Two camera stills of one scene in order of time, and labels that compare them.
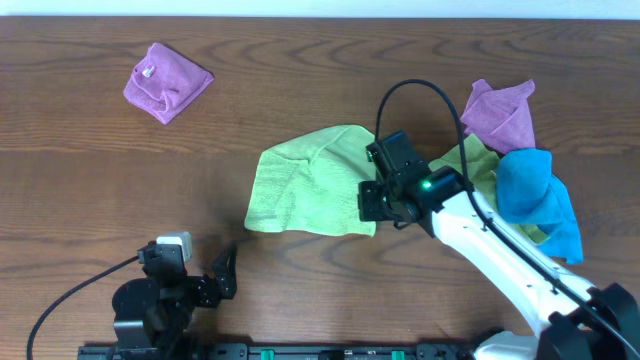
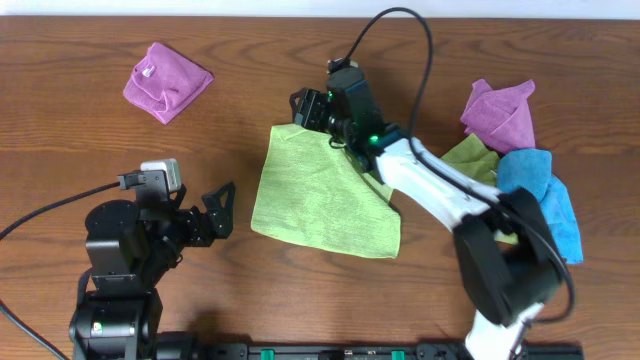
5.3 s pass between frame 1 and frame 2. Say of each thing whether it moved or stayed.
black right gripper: moved
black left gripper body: moved
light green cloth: moved
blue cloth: stayed
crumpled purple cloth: stayed
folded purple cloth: stayed
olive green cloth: stayed
